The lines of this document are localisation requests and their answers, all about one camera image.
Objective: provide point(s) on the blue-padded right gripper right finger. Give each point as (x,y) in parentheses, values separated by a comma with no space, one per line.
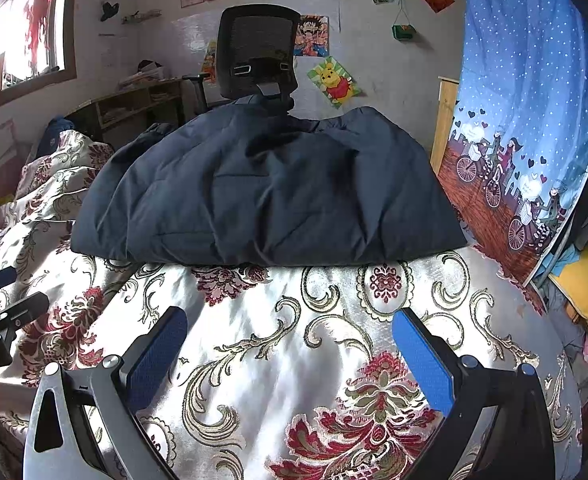
(518,442)

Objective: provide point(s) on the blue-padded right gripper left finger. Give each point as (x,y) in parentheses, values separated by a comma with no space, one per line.
(60,443)

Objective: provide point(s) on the dark navy puffer jacket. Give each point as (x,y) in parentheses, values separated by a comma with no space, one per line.
(248,182)

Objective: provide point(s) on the blue pillow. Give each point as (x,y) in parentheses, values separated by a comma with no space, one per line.
(50,140)

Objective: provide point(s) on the wooden desk with shelf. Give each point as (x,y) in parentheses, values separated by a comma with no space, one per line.
(121,116)

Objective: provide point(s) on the floral satin bed quilt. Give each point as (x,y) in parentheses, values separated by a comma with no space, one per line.
(286,373)

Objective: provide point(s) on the red hanging window ornament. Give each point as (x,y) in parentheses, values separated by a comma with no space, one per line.
(37,14)

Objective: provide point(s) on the small cartoon sticker poster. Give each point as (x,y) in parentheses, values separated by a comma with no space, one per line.
(208,68)

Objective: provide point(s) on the blue bicycle print curtain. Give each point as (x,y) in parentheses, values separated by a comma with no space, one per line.
(516,161)

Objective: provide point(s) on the black mesh office chair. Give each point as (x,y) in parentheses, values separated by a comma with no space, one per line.
(254,55)

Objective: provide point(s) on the light wooden board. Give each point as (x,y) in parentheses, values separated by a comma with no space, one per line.
(448,92)

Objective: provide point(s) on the Winnie the Pooh poster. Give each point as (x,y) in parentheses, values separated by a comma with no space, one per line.
(336,83)

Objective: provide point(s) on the cartoon anime poster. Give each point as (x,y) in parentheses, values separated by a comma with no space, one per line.
(312,36)

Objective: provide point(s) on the window with brown frame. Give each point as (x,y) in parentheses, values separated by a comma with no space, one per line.
(19,35)

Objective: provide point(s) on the green hanging wall pouch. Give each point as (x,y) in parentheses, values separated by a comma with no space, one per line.
(403,32)

